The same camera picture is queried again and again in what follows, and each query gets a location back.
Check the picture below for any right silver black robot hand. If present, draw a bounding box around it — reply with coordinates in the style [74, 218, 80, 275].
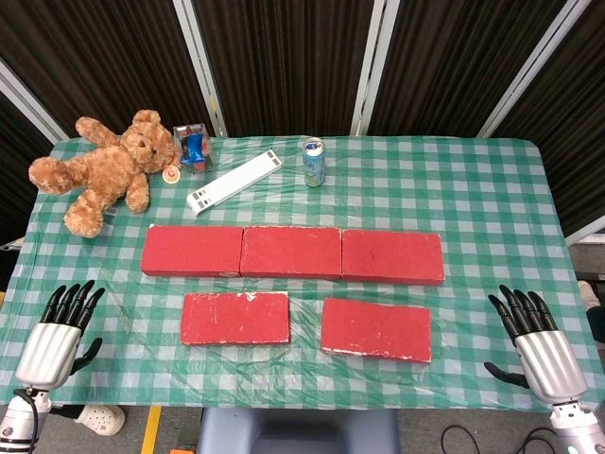
[483, 284, 589, 406]

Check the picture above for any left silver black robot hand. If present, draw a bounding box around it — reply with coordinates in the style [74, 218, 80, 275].
[14, 279, 106, 392]

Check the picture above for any red brick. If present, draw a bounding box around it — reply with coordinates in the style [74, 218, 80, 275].
[180, 291, 291, 347]
[239, 225, 343, 280]
[340, 228, 446, 287]
[140, 224, 245, 279]
[320, 297, 433, 364]

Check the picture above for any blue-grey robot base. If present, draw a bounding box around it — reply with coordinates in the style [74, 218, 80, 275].
[197, 407, 402, 454]

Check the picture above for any white sneaker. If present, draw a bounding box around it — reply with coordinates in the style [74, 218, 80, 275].
[577, 278, 605, 332]

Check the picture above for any white clog shoe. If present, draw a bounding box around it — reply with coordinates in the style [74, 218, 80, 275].
[75, 404, 127, 437]

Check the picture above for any brown teddy bear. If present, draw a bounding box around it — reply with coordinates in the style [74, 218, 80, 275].
[27, 109, 182, 238]

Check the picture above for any green checked tablecloth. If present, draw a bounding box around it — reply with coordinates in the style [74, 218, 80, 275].
[0, 135, 605, 411]

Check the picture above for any clear box with toys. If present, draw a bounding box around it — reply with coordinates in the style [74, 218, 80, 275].
[172, 123, 214, 177]

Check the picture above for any white folded stand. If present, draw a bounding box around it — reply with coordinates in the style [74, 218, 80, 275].
[185, 149, 284, 217]

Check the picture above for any light blue drink can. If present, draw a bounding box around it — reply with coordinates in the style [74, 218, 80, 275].
[302, 137, 326, 188]

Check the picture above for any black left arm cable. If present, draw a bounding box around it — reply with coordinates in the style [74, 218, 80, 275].
[12, 387, 41, 448]

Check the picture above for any black floor cable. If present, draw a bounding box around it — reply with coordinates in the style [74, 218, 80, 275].
[441, 424, 554, 454]

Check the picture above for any white partition frame post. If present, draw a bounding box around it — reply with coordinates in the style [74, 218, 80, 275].
[172, 0, 229, 138]
[350, 0, 402, 137]
[564, 215, 605, 247]
[476, 0, 595, 138]
[0, 59, 70, 143]

